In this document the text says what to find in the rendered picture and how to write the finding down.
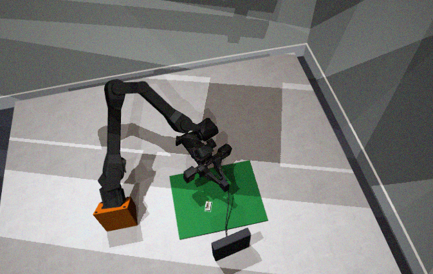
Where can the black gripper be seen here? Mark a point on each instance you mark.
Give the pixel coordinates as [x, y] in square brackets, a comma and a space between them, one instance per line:
[205, 161]

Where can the black connector plug with cable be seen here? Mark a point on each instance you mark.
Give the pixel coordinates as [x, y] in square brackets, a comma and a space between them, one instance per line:
[225, 187]

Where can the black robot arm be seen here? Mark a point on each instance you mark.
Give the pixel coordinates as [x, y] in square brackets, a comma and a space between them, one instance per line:
[111, 192]

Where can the green flat circuit board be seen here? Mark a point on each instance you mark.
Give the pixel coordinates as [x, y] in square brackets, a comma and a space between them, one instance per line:
[201, 205]

